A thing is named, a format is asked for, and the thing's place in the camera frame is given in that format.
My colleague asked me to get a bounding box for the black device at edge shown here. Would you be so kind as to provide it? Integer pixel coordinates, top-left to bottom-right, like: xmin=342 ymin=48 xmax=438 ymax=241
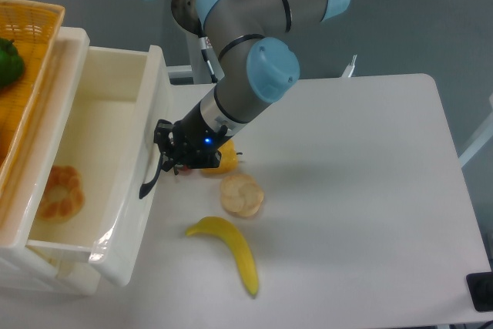
xmin=466 ymin=272 xmax=493 ymax=312

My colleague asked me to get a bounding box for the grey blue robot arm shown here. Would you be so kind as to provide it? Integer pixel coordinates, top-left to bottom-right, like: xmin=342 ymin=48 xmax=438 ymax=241
xmin=155 ymin=0 xmax=350 ymax=172

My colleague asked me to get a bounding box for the white table frame bracket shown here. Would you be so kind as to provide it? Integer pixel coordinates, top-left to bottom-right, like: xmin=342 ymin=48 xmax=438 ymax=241
xmin=341 ymin=54 xmax=357 ymax=78

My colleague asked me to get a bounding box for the white drawer cabinet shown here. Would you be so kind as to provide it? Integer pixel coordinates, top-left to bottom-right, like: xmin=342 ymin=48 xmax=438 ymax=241
xmin=1 ymin=27 xmax=100 ymax=295

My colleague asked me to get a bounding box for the orange woven basket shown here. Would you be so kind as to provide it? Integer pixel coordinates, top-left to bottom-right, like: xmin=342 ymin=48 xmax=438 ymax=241
xmin=1 ymin=0 xmax=65 ymax=189

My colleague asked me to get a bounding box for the white top drawer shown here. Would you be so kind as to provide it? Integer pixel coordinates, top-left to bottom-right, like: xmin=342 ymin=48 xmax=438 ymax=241
xmin=28 ymin=45 xmax=170 ymax=295

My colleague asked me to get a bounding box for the green bell pepper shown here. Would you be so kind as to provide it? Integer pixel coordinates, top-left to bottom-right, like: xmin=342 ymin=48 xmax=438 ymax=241
xmin=0 ymin=38 xmax=25 ymax=89

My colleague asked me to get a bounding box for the braided ring bread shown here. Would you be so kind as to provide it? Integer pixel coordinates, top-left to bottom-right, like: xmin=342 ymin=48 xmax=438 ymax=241
xmin=36 ymin=166 xmax=86 ymax=223

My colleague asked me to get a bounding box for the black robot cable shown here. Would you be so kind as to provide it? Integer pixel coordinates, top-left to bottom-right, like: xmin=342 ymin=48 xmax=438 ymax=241
xmin=198 ymin=24 xmax=221 ymax=84

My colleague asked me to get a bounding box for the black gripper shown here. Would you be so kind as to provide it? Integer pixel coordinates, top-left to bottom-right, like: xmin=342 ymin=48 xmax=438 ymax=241
xmin=153 ymin=107 xmax=230 ymax=175

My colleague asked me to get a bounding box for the yellow banana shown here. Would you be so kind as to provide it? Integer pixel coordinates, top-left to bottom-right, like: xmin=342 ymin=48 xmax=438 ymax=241
xmin=185 ymin=217 xmax=260 ymax=297

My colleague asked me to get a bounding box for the round pale bread roll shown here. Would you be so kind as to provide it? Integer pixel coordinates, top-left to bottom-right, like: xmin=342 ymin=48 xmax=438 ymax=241
xmin=220 ymin=173 xmax=264 ymax=217

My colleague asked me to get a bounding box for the yellow bell pepper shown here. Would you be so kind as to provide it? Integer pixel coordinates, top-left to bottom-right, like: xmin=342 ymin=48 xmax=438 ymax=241
xmin=201 ymin=139 xmax=239 ymax=175

